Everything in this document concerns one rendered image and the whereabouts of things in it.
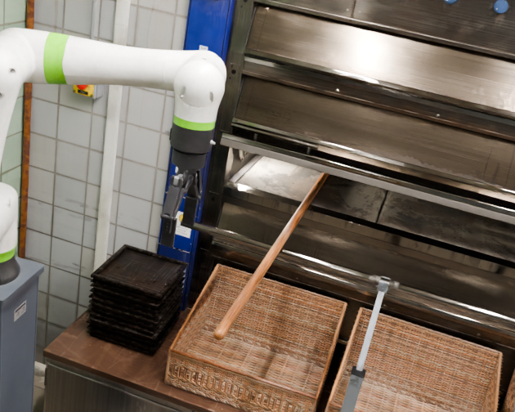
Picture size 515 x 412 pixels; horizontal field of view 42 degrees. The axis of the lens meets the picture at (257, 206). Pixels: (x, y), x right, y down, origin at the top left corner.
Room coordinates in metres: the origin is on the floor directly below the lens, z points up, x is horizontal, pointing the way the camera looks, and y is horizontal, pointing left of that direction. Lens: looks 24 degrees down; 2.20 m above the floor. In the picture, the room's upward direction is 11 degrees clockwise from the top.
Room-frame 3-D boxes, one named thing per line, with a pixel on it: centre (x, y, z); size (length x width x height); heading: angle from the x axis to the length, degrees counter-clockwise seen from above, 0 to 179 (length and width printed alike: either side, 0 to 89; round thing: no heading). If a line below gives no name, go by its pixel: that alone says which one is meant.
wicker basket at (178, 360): (2.12, -0.10, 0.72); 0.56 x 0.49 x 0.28; 78
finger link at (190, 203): (1.47, 0.16, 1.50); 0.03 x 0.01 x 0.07; 79
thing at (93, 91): (2.54, 0.74, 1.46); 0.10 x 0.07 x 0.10; 77
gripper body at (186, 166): (1.41, 0.17, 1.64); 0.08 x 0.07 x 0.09; 169
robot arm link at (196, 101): (1.42, 0.17, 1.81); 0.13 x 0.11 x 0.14; 5
